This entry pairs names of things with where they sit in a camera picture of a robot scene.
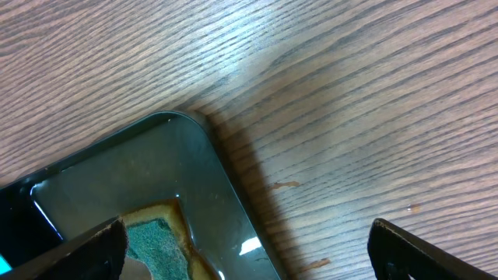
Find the black water tray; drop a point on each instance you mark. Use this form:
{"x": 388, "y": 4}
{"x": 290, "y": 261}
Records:
{"x": 166, "y": 156}

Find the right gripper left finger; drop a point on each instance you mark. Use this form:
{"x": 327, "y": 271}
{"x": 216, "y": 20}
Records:
{"x": 99, "y": 253}

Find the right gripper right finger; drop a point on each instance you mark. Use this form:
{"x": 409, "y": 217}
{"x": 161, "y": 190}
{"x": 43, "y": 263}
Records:
{"x": 397, "y": 254}

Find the green yellow sponge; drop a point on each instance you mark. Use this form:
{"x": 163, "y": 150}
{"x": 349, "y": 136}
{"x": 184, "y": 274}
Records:
{"x": 160, "y": 245}

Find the water droplet on table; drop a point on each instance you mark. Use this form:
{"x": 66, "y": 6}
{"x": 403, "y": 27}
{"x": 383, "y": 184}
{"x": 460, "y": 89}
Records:
{"x": 414, "y": 208}

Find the teal plastic tray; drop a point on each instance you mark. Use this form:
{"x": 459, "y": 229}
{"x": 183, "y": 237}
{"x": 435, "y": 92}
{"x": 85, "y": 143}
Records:
{"x": 4, "y": 266}

